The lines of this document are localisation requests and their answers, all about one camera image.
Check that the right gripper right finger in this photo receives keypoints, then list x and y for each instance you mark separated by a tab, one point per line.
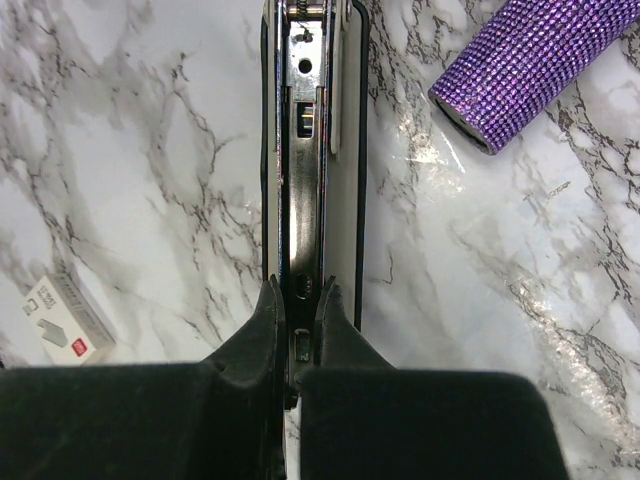
361	418

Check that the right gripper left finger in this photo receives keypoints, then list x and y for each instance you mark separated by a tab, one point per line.
219	418

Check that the grey black stapler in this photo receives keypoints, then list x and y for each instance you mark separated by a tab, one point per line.
314	63

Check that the purple glitter microphone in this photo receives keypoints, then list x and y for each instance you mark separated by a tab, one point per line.
521	60

